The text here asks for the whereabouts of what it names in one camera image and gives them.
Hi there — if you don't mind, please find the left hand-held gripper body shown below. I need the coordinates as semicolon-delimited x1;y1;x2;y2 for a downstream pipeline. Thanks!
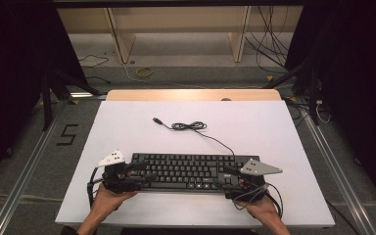
96;149;144;195

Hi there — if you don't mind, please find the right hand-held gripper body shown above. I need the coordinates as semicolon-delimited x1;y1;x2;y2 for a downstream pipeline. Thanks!
223;158;284;201

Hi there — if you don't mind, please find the black keyboard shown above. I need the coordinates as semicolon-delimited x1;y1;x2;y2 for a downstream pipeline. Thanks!
130;152;266;194

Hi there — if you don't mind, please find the person's left hand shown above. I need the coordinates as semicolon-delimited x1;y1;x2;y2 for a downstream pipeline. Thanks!
90;184;139;218

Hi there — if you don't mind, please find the person's right hand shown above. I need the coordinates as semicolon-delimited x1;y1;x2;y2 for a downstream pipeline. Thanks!
234;194;281;224

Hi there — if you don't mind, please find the white board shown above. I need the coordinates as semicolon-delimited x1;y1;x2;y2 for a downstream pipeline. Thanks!
54;100;336;229

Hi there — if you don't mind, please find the wooden table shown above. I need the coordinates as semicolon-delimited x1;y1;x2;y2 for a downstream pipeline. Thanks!
106;88;282;102

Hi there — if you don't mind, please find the short silver metal bar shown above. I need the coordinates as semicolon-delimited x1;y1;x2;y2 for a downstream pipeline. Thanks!
70;92;108;100

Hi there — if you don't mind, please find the black metal stand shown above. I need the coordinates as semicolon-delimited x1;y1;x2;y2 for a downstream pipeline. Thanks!
261;54;321;127
39;69;101;132

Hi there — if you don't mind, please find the dark curtain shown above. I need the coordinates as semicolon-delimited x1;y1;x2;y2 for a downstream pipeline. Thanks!
284;0;376;217
0;0;90;191

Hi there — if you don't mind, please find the light wooden shelf unit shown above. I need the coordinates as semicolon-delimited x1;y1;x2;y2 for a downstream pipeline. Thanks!
57;6;305;65

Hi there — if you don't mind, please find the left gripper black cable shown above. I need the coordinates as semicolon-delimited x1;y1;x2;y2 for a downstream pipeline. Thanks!
86;165;105;210

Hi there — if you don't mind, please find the black keyboard cable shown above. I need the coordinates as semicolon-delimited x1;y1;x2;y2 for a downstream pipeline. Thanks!
152;117;236;157

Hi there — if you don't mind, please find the metal floor rail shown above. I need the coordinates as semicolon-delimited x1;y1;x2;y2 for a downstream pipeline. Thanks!
297;97;376;235
0;97;71;235

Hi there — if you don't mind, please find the tangle of floor cables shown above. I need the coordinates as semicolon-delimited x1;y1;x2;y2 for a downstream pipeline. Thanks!
283;95;333;125

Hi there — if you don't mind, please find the yellow tape ring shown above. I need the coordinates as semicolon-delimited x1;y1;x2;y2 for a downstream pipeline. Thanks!
135;66;155;79

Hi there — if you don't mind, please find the short black floor cable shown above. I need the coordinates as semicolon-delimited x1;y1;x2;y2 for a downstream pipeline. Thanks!
84;75;113;85

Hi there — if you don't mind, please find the looped black floor cable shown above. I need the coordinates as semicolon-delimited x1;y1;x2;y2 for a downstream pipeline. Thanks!
77;54;111;70

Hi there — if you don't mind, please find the bundle of hanging black cables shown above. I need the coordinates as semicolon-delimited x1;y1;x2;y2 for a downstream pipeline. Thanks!
244;5;292;75

